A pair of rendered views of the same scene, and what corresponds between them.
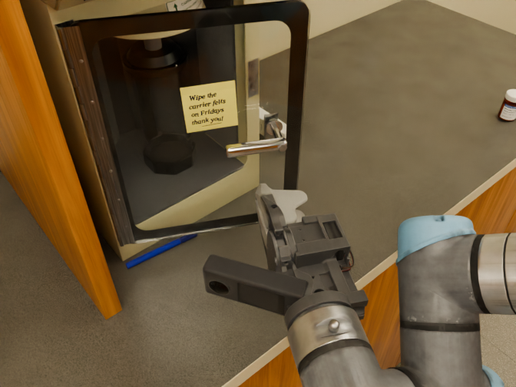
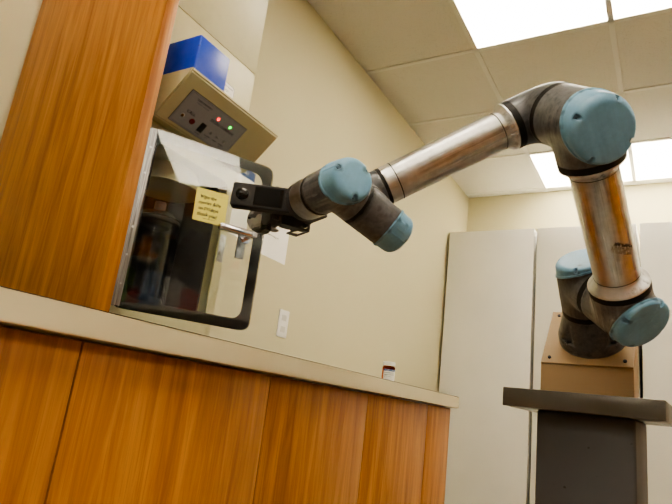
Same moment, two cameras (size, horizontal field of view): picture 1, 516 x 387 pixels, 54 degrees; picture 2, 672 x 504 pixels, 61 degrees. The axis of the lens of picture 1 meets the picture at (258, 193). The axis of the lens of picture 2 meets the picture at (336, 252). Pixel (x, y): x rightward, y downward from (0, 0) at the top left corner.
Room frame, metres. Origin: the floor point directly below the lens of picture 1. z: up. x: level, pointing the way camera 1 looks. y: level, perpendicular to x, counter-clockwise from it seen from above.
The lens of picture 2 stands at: (-0.66, 0.18, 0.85)
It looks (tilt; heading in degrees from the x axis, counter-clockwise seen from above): 15 degrees up; 341
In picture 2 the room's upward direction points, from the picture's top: 7 degrees clockwise
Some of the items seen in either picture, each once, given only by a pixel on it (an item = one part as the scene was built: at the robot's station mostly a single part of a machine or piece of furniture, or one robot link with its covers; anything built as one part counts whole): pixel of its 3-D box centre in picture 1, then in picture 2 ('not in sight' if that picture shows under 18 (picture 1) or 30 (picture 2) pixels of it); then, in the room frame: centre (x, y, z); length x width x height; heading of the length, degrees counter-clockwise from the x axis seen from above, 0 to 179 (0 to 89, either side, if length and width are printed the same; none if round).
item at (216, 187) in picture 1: (203, 140); (199, 230); (0.60, 0.08, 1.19); 0.30 x 0.01 x 0.40; 103
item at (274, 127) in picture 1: (255, 140); (236, 232); (0.59, 0.00, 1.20); 0.10 x 0.05 x 0.03; 103
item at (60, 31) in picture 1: (100, 153); not in sight; (0.57, 0.23, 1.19); 0.03 x 0.02 x 0.39; 130
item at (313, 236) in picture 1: (310, 273); (293, 208); (0.34, -0.06, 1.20); 0.12 x 0.09 x 0.08; 13
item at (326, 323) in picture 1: (327, 337); (311, 195); (0.26, -0.07, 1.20); 0.08 x 0.05 x 0.08; 103
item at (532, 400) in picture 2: not in sight; (592, 407); (0.42, -0.85, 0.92); 0.32 x 0.32 x 0.04; 36
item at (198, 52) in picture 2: not in sight; (196, 68); (0.56, 0.16, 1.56); 0.10 x 0.10 x 0.09; 40
